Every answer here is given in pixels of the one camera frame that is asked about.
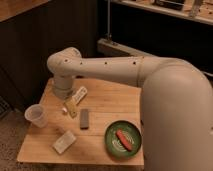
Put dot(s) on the dark grey rectangular block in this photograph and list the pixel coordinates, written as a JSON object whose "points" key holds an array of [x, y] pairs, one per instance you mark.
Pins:
{"points": [[84, 119]]}

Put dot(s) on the red sausage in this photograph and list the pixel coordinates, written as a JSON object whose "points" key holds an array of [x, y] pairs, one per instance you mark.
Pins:
{"points": [[123, 140]]}

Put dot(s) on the metal frame rail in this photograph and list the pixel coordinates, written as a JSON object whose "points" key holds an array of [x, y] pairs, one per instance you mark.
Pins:
{"points": [[118, 56]]}

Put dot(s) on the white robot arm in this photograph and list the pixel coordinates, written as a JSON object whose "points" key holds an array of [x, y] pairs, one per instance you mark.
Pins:
{"points": [[176, 104]]}

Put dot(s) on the green ceramic plate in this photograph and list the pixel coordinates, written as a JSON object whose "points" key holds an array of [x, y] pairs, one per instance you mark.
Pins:
{"points": [[114, 146]]}

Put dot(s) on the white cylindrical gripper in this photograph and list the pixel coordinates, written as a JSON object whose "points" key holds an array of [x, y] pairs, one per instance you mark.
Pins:
{"points": [[62, 88]]}

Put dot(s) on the white sponge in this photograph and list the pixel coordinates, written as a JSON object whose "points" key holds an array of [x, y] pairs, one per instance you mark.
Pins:
{"points": [[66, 139]]}

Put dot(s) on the background shelf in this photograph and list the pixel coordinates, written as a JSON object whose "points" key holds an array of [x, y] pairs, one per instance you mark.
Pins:
{"points": [[200, 11]]}

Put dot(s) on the translucent white cup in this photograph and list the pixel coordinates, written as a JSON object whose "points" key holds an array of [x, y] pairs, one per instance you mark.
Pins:
{"points": [[35, 114]]}

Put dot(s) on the wooden table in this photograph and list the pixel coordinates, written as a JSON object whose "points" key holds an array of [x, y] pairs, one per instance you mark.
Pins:
{"points": [[106, 102]]}

